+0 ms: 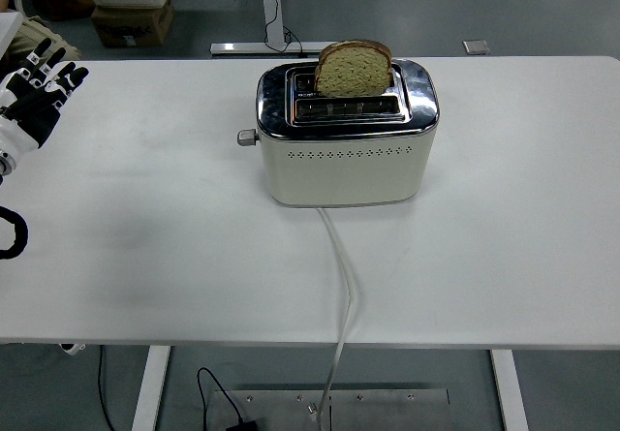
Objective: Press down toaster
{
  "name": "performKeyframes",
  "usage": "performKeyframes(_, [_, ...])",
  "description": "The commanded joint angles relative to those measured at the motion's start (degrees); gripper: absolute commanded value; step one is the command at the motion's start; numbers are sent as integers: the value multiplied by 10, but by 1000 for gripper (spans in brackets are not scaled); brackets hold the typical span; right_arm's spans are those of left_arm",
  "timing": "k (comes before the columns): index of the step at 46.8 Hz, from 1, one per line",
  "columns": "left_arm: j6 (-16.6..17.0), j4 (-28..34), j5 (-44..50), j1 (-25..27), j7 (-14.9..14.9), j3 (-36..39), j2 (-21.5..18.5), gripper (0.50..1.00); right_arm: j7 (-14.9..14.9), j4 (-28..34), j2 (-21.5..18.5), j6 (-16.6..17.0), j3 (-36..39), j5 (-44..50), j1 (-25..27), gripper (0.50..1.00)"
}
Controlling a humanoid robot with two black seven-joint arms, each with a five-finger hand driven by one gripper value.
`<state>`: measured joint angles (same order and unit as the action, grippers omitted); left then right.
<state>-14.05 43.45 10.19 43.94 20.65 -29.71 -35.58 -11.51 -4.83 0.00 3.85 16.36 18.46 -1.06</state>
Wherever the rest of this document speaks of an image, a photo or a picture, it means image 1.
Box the white background table frame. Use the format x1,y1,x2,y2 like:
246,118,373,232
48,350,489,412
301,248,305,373
209,0,335,58

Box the white table leg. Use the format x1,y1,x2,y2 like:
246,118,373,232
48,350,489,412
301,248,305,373
489,348,530,431
130,345,171,431

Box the grey metal plate with screws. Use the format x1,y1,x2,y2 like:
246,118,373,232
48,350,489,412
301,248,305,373
212,388,450,431

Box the white toaster power cord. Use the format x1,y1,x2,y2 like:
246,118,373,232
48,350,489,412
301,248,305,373
307,206,358,420

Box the white side table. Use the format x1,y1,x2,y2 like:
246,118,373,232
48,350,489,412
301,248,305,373
0,10,24,60

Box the brown bread slice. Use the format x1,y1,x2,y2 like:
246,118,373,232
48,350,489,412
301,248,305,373
313,39,393,98

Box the black cable with adapter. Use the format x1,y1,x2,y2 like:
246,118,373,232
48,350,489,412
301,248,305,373
196,366,261,431

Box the cream and chrome toaster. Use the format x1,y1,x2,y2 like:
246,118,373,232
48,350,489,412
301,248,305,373
255,57,441,208

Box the brown cardboard box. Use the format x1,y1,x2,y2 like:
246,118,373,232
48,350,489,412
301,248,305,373
90,0,175,48

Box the person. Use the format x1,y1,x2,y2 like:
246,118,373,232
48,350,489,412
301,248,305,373
0,0,82,68

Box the black cable on table frame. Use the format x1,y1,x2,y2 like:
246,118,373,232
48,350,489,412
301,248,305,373
263,0,304,57

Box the thin black cable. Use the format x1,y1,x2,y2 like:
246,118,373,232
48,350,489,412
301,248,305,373
97,345,116,431

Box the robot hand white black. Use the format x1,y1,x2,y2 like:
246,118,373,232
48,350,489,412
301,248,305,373
0,38,90,169

